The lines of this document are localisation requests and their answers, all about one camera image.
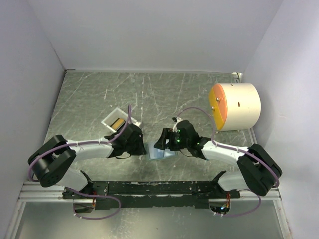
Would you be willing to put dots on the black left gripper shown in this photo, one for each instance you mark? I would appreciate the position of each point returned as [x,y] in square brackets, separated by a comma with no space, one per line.
[141,150]

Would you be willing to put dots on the green card holder wallet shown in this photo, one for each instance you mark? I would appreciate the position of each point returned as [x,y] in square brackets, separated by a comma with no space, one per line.
[154,154]

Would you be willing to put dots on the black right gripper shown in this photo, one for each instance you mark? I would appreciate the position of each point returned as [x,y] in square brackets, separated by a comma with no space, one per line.
[161,144]

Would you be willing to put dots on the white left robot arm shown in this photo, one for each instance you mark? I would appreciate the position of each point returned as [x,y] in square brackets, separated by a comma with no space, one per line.
[51,164]

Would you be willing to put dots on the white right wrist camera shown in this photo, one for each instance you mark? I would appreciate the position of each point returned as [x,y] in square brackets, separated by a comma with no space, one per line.
[176,121]

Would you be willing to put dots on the gold credit card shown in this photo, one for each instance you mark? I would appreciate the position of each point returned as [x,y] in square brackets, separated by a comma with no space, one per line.
[117,124]

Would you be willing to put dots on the white card tray box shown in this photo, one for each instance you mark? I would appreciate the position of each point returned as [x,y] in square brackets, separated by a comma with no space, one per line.
[107,121]

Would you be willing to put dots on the aluminium frame profile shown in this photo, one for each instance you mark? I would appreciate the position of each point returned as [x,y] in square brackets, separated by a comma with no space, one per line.
[34,192]

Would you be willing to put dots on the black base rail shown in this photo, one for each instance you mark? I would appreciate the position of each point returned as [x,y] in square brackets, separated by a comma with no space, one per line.
[162,193]

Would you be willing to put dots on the white cylinder with orange lid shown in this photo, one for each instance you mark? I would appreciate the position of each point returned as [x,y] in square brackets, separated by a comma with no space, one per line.
[235,106]

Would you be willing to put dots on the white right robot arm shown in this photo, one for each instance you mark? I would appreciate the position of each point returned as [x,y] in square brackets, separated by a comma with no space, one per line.
[257,171]

